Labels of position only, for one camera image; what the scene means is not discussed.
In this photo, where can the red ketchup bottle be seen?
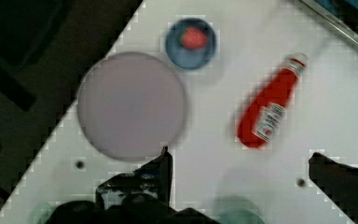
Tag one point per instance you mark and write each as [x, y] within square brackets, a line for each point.
[262, 118]

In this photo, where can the large lilac round plate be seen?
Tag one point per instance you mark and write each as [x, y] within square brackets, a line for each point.
[131, 105]

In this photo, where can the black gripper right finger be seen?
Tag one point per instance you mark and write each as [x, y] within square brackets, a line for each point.
[338, 181]

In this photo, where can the toaster oven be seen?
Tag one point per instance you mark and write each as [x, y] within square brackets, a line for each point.
[340, 16]

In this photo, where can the green metal mug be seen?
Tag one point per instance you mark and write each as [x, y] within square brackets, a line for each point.
[237, 211]

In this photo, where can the green perforated colander basket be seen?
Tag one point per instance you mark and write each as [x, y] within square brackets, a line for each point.
[41, 213]

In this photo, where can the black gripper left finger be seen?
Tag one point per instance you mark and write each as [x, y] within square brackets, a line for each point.
[138, 197]

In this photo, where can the strawberry in blue bowl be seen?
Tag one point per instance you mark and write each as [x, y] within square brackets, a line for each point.
[193, 38]

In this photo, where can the small blue bowl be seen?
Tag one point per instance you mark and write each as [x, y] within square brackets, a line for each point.
[189, 59]

